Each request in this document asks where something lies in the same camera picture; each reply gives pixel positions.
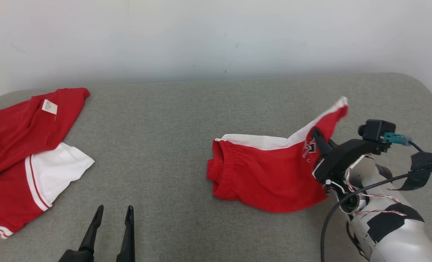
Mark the grey fabric sofa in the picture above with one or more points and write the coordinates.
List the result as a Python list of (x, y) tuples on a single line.
[(165, 145)]

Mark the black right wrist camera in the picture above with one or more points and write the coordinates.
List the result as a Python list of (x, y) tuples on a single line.
[(377, 129)]

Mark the red shorts with white stripe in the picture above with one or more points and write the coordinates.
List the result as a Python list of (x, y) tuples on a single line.
[(266, 174)]

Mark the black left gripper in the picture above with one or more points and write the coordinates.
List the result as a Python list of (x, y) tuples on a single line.
[(77, 255)]

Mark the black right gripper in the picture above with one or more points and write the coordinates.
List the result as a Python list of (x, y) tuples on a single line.
[(341, 158)]

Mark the red shirt with white sleeves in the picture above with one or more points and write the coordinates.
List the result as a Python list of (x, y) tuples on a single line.
[(19, 127)]

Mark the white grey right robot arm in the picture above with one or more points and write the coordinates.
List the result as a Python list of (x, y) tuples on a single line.
[(401, 240)]

